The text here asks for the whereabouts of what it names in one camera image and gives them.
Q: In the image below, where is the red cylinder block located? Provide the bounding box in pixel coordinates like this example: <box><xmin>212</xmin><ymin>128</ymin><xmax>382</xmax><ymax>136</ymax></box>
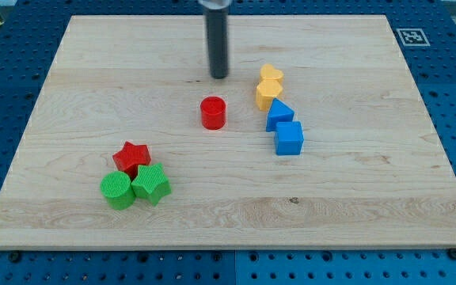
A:
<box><xmin>200</xmin><ymin>96</ymin><xmax>226</xmax><ymax>130</ymax></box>

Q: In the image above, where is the blue triangle block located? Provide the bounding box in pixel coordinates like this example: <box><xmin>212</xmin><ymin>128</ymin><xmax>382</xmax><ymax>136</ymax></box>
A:
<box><xmin>265</xmin><ymin>98</ymin><xmax>295</xmax><ymax>132</ymax></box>

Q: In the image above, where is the blue cube block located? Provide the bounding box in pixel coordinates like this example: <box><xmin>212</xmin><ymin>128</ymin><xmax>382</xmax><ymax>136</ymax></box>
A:
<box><xmin>274</xmin><ymin>121</ymin><xmax>304</xmax><ymax>156</ymax></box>

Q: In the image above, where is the yellow pentagon block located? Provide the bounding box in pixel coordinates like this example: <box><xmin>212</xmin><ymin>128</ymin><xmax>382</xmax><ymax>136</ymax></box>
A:
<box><xmin>255</xmin><ymin>79</ymin><xmax>283</xmax><ymax>111</ymax></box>

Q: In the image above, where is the yellow heart block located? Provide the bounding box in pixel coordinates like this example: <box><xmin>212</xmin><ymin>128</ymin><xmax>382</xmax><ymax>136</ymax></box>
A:
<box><xmin>260</xmin><ymin>63</ymin><xmax>284</xmax><ymax>84</ymax></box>

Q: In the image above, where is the green star block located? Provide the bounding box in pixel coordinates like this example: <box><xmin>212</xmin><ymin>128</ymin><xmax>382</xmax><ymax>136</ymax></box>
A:
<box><xmin>131</xmin><ymin>163</ymin><xmax>172</xmax><ymax>206</ymax></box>

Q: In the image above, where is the wooden board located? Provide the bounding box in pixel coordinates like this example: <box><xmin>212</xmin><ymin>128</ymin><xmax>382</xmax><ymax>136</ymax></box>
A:
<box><xmin>0</xmin><ymin>15</ymin><xmax>456</xmax><ymax>251</ymax></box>

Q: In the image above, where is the red star block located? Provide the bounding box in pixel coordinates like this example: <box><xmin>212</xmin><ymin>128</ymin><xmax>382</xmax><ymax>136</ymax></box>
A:
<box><xmin>112</xmin><ymin>142</ymin><xmax>151</xmax><ymax>179</ymax></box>

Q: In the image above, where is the green cylinder block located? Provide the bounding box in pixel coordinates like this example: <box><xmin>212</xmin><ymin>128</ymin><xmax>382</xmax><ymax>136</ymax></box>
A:
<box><xmin>100</xmin><ymin>171</ymin><xmax>135</xmax><ymax>210</ymax></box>

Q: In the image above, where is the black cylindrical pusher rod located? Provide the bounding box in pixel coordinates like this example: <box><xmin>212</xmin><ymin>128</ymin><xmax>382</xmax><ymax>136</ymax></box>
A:
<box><xmin>203</xmin><ymin>8</ymin><xmax>229</xmax><ymax>79</ymax></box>

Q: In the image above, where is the white fiducial marker tag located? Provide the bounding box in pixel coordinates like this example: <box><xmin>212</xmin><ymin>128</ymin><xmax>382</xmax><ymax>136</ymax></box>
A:
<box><xmin>397</xmin><ymin>28</ymin><xmax>430</xmax><ymax>47</ymax></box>

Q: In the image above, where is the silver rod mount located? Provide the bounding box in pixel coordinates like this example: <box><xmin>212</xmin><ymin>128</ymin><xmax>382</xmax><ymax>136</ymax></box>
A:
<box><xmin>198</xmin><ymin>0</ymin><xmax>233</xmax><ymax>10</ymax></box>

